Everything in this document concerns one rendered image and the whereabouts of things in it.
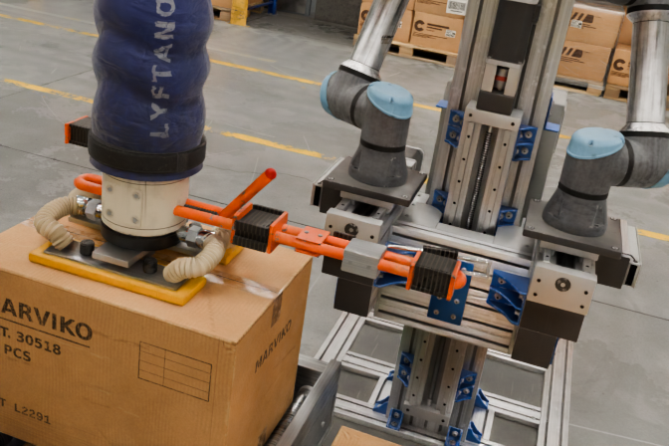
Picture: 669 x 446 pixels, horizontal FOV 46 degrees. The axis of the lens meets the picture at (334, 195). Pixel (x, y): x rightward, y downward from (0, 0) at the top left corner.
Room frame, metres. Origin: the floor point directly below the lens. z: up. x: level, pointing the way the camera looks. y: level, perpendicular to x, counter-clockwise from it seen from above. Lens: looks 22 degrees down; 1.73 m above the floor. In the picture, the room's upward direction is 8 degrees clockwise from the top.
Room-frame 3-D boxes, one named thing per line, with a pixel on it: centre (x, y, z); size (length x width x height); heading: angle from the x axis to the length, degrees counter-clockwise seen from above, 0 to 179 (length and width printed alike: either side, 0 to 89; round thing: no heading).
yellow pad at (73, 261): (1.35, 0.40, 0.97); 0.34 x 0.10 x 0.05; 76
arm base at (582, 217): (1.76, -0.58, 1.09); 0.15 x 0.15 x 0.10
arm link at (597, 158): (1.76, -0.59, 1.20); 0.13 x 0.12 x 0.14; 105
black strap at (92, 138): (1.45, 0.38, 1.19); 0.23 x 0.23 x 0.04
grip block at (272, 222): (1.38, 0.14, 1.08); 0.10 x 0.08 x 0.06; 166
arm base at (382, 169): (1.88, -0.10, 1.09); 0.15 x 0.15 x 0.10
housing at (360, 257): (1.33, -0.07, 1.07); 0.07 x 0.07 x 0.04; 76
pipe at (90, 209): (1.44, 0.38, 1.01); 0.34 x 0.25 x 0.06; 76
